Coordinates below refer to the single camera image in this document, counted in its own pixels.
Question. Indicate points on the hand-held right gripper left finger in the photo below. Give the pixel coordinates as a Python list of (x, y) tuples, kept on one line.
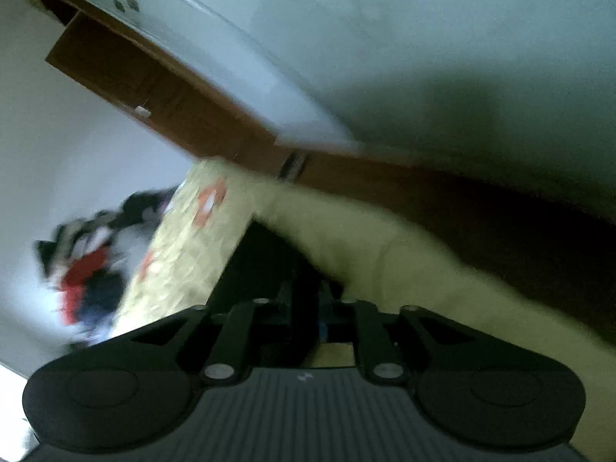
[(250, 320)]

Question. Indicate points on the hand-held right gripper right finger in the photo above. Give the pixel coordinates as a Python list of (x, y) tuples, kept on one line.
[(327, 322)]

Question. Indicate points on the black pants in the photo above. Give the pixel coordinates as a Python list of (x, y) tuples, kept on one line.
[(269, 269)]

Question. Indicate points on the yellow carrot print bedsheet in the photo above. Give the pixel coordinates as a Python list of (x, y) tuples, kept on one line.
[(433, 274)]

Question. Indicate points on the pile of clothes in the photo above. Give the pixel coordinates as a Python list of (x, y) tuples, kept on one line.
[(91, 269)]

